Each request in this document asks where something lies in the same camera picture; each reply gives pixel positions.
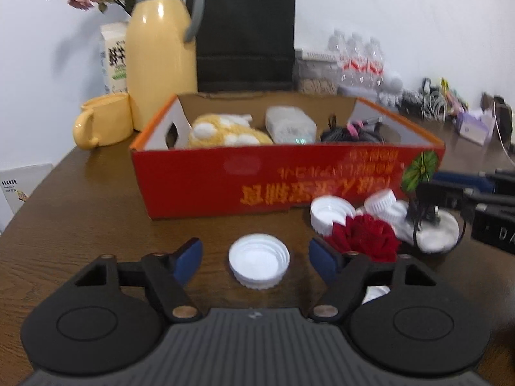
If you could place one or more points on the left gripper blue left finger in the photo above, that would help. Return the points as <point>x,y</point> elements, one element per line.
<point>166,276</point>

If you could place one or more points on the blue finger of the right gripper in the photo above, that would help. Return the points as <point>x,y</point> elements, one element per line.
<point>459,198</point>
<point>497,182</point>

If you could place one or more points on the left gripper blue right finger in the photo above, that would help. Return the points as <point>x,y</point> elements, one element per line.
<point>345,277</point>

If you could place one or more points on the red artificial rose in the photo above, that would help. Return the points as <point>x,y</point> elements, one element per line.
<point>363,234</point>

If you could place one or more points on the white jar lid front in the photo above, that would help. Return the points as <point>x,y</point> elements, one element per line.
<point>259,261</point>

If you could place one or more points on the white jar lid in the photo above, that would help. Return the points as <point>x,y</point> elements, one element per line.
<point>328,209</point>
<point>259,261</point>

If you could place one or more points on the yellow white plush toy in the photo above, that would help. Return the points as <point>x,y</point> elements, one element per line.
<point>219,130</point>

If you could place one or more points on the translucent plastic box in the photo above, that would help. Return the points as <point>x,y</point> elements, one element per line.
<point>289,125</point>

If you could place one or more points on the white sock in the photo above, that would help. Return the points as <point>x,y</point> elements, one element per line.
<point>375,292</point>

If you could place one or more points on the purple white tissue box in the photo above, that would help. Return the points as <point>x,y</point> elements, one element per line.
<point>476,128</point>

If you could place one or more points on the white jar lid back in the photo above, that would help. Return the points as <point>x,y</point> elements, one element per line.
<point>328,209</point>

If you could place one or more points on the small white bottle cap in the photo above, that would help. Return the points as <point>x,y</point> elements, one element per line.
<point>380,201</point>

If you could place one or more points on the colourful snack packet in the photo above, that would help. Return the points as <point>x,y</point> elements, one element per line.
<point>455,104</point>

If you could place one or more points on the red cardboard box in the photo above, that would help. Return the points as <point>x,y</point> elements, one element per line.
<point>177,181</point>

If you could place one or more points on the right water bottle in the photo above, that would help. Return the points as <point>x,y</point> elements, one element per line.
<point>376,63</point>

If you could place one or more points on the yellow mug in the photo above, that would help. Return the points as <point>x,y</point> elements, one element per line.
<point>105,120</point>

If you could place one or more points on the clear snack container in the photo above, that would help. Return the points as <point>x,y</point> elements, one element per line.
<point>316,72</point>

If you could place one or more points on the yellow thermos jug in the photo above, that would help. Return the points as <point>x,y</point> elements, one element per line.
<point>160,54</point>

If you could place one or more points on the black paper bag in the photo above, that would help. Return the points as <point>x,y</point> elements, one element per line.
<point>246,46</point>

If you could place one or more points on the white milk carton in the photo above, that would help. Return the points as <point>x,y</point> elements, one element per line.
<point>113,56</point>

